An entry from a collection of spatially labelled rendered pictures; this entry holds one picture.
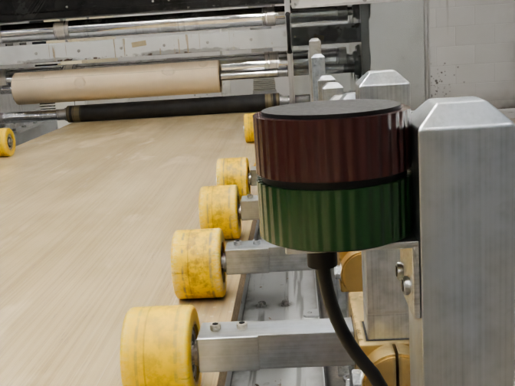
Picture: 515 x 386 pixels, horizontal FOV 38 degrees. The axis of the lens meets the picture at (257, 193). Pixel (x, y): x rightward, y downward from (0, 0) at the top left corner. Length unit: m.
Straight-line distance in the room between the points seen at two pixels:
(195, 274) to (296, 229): 0.57
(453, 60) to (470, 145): 9.07
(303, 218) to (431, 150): 0.05
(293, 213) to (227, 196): 0.81
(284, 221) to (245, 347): 0.35
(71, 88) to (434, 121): 2.72
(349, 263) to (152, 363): 0.26
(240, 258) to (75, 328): 0.19
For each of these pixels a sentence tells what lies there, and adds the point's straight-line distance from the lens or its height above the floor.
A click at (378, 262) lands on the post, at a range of 0.55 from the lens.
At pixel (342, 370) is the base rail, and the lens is 1.13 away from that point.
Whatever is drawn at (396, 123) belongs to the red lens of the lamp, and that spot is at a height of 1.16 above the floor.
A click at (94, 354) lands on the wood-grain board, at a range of 0.77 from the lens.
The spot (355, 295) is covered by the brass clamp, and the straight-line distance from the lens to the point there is 0.66.
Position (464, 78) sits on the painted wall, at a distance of 9.39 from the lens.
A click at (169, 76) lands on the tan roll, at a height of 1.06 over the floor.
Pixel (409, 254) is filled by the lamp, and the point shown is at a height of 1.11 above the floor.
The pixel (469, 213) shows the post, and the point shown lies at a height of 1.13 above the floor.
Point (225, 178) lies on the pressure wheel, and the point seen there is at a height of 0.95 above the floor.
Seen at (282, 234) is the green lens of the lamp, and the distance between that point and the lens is 0.28.
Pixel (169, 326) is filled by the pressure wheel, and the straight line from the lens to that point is 0.61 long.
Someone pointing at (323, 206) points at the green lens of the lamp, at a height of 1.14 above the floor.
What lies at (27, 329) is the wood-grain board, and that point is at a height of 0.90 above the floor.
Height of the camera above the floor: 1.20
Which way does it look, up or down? 12 degrees down
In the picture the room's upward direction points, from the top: 4 degrees counter-clockwise
